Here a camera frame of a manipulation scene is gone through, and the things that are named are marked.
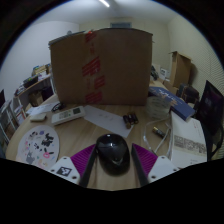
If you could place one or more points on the open tall cardboard box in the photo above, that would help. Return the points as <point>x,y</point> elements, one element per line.
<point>180,68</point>

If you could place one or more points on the black computer monitor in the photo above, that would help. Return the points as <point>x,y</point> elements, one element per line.
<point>213,103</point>

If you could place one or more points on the round white printed mouse pad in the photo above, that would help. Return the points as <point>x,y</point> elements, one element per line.
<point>36,146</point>

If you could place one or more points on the small brown cardboard box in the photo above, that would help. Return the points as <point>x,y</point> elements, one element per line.
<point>35,98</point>

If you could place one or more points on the large brown cardboard box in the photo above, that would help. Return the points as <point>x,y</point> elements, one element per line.
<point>123,66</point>

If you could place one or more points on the round wall clock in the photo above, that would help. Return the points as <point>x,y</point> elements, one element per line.
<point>69,32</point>

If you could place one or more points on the blue book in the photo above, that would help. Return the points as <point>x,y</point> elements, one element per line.
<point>175,103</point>

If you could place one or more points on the plain white paper sheet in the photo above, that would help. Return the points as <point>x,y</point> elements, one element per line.
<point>106,120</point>

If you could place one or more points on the dark bag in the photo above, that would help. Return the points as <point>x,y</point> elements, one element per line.
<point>189,93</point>

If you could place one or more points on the black flat screen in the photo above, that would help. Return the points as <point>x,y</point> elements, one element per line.
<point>1,99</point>

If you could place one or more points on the black marker pen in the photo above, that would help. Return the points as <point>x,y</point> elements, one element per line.
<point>158,132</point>

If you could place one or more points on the white shelf unit with books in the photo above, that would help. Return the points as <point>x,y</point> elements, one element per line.
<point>10,120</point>

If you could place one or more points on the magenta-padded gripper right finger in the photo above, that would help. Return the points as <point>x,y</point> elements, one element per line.
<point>146,159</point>

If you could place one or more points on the ceiling tube light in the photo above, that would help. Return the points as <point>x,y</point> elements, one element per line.
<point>104,3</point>

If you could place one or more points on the clear plastic container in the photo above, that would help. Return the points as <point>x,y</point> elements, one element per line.
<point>156,106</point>

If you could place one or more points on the black computer mouse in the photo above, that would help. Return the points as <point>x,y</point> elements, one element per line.
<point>112,153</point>

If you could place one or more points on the flat white case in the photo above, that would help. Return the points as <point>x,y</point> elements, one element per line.
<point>38,117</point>

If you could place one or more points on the frosted window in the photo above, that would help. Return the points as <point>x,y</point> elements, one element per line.
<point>120,25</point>

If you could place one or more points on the wooden desk with white legs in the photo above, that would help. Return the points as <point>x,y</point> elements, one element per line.
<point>31,86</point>

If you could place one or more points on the white book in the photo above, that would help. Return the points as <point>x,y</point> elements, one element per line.
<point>188,140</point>

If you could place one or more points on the black office chair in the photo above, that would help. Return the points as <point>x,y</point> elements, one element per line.
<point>215,145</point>

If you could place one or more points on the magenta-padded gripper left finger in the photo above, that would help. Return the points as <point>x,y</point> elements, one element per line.
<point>81,160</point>

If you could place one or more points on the white remote control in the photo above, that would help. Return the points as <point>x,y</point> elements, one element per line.
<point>68,115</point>

